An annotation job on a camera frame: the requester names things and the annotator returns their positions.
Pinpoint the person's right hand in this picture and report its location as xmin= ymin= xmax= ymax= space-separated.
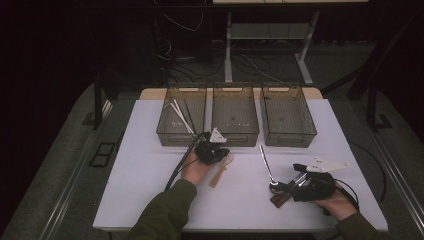
xmin=309 ymin=189 xmax=359 ymax=223

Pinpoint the person's left hand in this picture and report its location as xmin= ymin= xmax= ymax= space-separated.
xmin=180 ymin=148 xmax=215 ymax=187

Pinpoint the metal floor rail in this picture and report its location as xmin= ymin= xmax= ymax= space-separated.
xmin=363 ymin=129 xmax=424 ymax=228
xmin=39 ymin=99 xmax=114 ymax=240

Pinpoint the wooden-handled metal fork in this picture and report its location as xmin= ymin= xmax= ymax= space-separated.
xmin=273 ymin=179 xmax=308 ymax=210

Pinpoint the hand-held gripper cable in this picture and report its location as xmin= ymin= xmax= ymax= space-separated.
xmin=164 ymin=132 xmax=209 ymax=193
xmin=334 ymin=179 xmax=361 ymax=214

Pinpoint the left hand-held gripper cable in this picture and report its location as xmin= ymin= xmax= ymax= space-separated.
xmin=164 ymin=132 xmax=209 ymax=193

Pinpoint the white hanging cable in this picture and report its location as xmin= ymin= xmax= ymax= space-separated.
xmin=162 ymin=0 xmax=205 ymax=34

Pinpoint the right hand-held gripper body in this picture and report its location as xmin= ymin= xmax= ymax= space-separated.
xmin=299 ymin=156 xmax=351 ymax=203

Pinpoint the thin black floor cable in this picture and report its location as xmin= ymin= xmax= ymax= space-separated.
xmin=348 ymin=141 xmax=389 ymax=205

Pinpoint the metal spoon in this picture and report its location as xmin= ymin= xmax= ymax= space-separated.
xmin=258 ymin=144 xmax=288 ymax=195

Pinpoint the white metal desk frame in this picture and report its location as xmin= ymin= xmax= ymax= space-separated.
xmin=212 ymin=0 xmax=369 ymax=86

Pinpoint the tangle of black cables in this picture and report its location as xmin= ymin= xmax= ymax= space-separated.
xmin=156 ymin=36 xmax=291 ymax=85

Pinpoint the black metal stand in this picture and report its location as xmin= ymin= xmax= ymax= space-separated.
xmin=82 ymin=71 xmax=105 ymax=131
xmin=365 ymin=83 xmax=394 ymax=133

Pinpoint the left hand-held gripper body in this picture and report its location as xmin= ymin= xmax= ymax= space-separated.
xmin=194 ymin=127 xmax=228 ymax=165

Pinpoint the white chopstick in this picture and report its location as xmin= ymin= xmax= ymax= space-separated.
xmin=169 ymin=102 xmax=193 ymax=135
xmin=172 ymin=98 xmax=196 ymax=135

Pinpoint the right hand-held gripper cable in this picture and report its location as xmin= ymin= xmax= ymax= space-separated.
xmin=334 ymin=179 xmax=361 ymax=214

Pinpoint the smoky clear plastic bin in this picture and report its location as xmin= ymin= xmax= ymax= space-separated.
xmin=210 ymin=83 xmax=260 ymax=148
xmin=155 ymin=84 xmax=208 ymax=148
xmin=259 ymin=83 xmax=318 ymax=148

